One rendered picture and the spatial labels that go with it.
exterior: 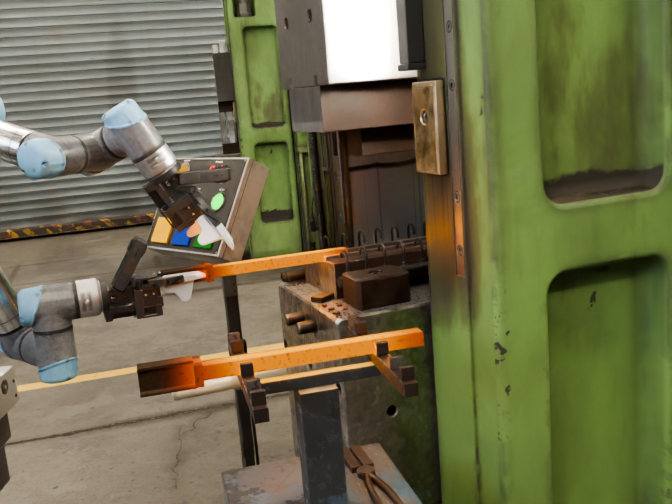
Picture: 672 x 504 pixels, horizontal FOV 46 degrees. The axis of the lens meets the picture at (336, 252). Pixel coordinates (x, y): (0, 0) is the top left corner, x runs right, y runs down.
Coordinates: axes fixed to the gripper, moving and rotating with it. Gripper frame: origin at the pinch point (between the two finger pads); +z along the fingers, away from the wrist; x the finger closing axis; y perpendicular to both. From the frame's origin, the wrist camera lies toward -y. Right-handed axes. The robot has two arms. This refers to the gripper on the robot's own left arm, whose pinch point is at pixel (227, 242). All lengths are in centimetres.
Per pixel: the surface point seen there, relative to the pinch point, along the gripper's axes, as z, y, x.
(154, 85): 7, -132, -784
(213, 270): 2.5, 6.0, 1.5
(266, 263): 8.4, -4.0, 1.4
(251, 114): 52, -134, -470
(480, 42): -13, -48, 45
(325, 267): 17.3, -14.0, 2.1
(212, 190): -1, -11, -50
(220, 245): 9.5, -2.6, -37.5
